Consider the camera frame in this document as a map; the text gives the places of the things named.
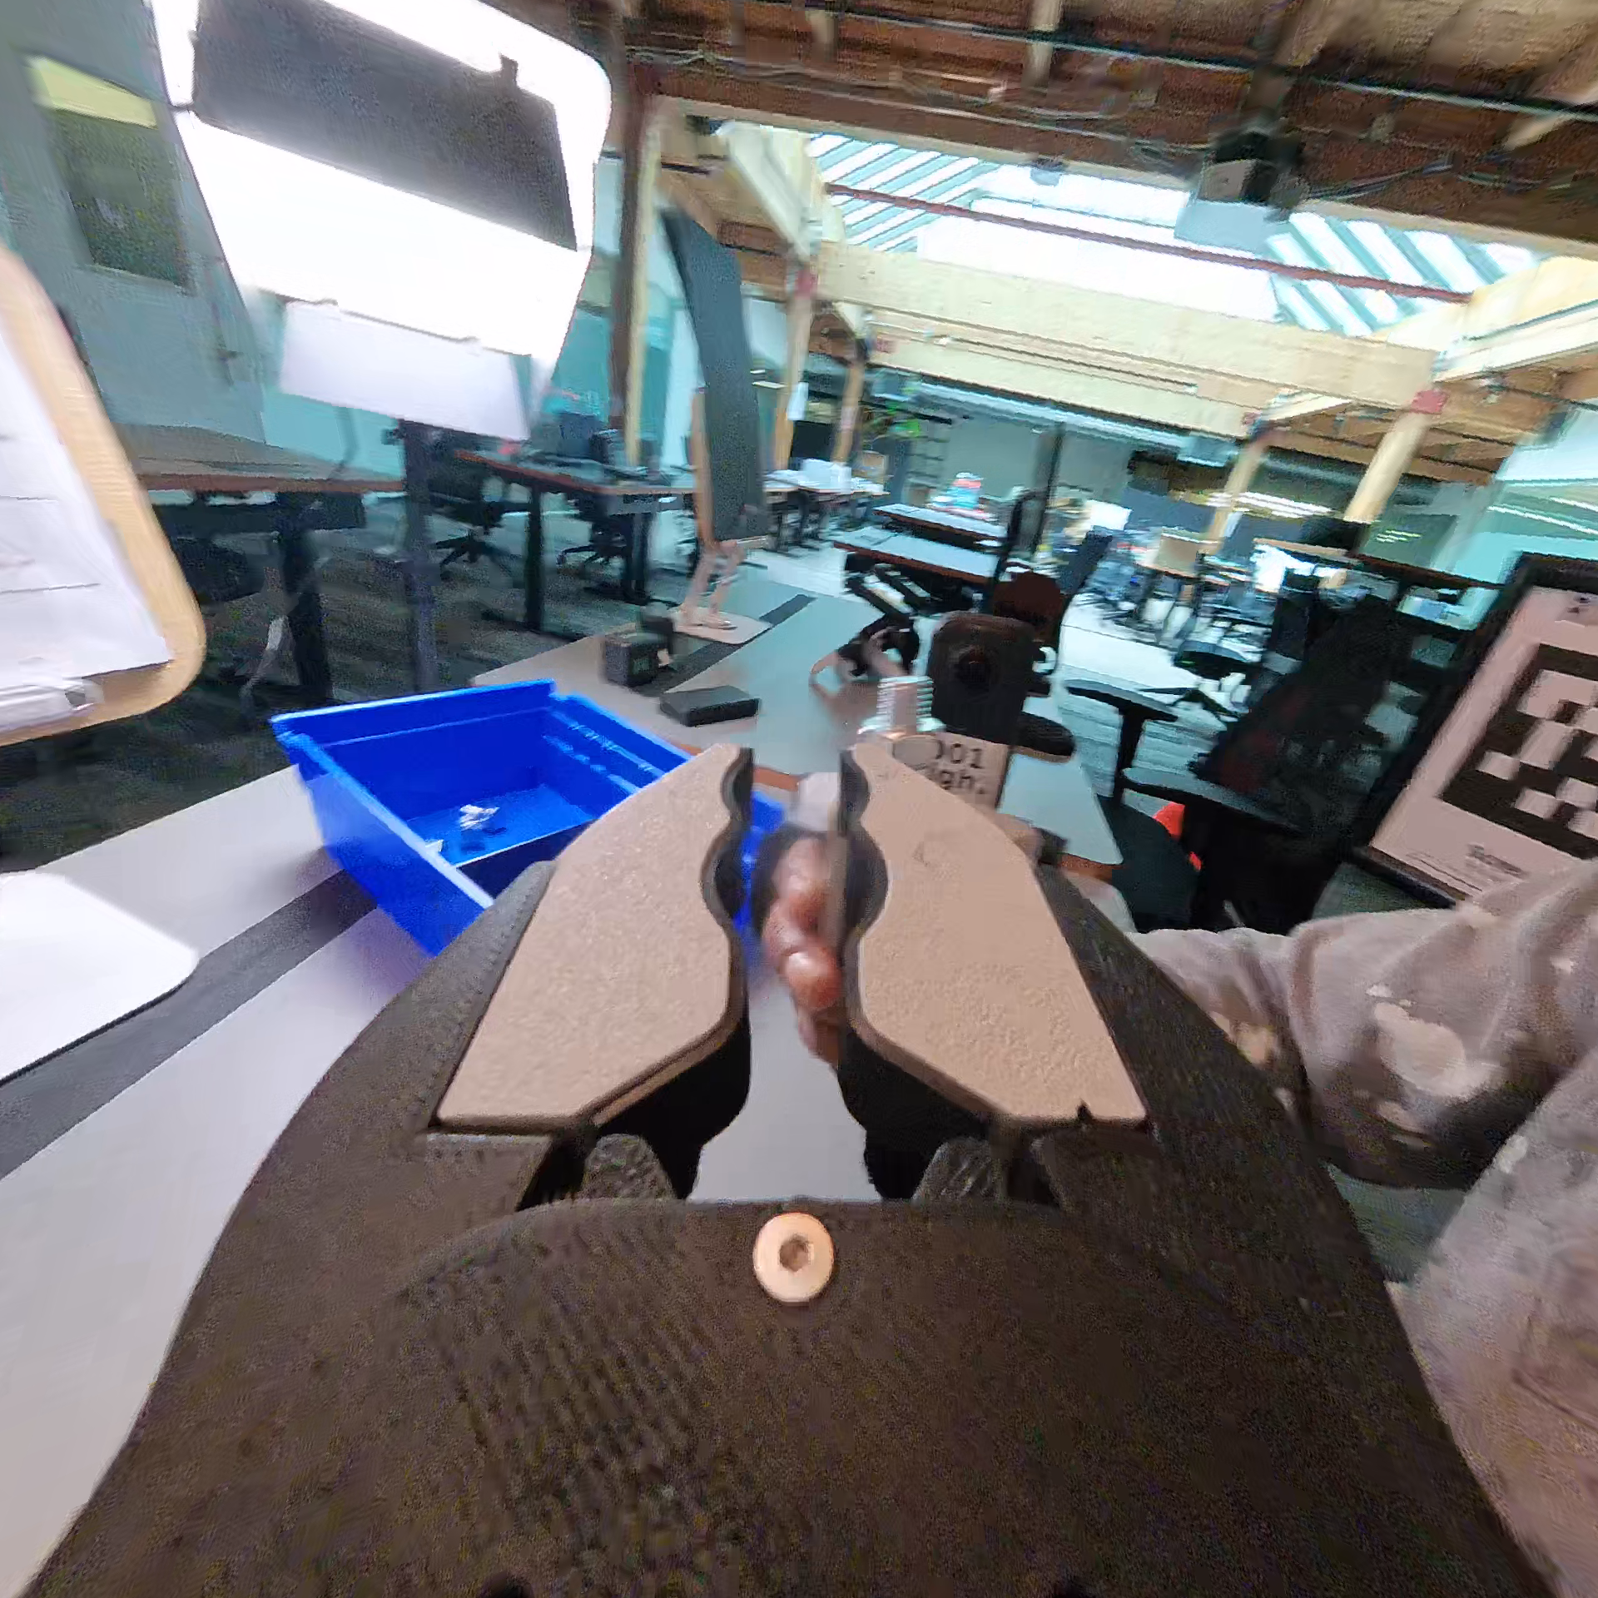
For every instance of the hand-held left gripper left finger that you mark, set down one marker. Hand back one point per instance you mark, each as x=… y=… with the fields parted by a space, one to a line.
x=599 y=974

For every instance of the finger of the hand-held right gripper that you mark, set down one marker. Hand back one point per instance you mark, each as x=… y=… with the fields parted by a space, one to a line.
x=1042 y=839

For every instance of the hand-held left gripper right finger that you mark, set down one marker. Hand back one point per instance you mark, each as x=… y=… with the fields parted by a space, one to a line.
x=985 y=974

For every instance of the silver hex nut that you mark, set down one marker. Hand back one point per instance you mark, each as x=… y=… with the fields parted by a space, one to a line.
x=901 y=702

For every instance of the blue plastic bin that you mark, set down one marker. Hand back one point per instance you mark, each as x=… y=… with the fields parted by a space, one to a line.
x=410 y=774

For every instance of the person's right forearm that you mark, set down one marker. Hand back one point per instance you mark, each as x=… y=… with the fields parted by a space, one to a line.
x=1434 y=1061

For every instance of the person's right hand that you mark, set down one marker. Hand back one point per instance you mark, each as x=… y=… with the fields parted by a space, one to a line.
x=804 y=949

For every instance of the brown chair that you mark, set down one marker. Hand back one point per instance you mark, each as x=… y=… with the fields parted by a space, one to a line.
x=1029 y=593

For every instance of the black handheld device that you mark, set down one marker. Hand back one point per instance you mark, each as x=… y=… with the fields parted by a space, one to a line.
x=880 y=605

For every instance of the small orange object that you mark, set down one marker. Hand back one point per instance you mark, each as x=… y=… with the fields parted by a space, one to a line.
x=1173 y=823

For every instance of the black strip mat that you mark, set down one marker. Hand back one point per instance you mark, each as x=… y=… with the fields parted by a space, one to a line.
x=780 y=610

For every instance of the black mesh office chair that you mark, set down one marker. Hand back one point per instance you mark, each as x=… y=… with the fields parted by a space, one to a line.
x=1297 y=749

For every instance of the wooden panel stand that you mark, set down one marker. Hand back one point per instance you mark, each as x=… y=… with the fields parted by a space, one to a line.
x=717 y=624

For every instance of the flat black device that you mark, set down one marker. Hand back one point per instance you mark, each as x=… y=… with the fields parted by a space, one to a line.
x=709 y=706

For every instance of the small black box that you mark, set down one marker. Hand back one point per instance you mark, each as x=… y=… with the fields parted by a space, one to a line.
x=635 y=658

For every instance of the black white marker board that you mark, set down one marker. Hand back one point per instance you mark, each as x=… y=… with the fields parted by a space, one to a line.
x=1423 y=823

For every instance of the tall black panel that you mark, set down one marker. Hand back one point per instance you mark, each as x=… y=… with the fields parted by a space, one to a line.
x=722 y=375

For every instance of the black light stand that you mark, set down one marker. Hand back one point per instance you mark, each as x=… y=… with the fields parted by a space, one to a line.
x=424 y=561

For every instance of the dark wooden desk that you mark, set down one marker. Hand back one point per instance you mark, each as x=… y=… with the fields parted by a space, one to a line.
x=561 y=473
x=249 y=468

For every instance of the grey ceiling box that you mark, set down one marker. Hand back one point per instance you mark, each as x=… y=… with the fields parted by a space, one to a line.
x=1228 y=219

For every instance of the wooden document board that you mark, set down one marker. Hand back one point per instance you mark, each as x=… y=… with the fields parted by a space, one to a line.
x=175 y=624

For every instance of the white diffuser panel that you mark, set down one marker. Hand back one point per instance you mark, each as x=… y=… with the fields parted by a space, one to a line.
x=399 y=375

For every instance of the printed instruction sheet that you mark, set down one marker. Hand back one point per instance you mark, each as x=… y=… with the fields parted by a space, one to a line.
x=62 y=561

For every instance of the black light flag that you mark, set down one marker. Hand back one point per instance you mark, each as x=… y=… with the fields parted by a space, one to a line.
x=374 y=112

